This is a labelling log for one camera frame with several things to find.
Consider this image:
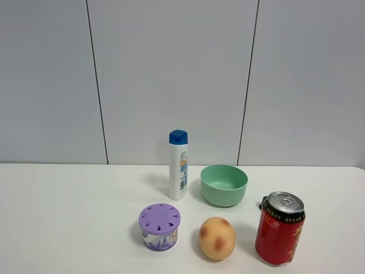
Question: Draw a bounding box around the white blue-capped shampoo bottle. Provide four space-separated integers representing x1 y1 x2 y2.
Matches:
169 130 188 200

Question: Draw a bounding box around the spotted tan potato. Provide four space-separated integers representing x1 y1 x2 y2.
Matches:
198 217 236 261

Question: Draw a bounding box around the red drink can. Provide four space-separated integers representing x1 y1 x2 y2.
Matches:
255 191 306 265

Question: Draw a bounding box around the purple lid air freshener jar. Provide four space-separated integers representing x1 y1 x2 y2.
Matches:
138 203 181 252

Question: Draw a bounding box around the green bowl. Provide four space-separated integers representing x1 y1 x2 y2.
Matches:
200 164 249 207

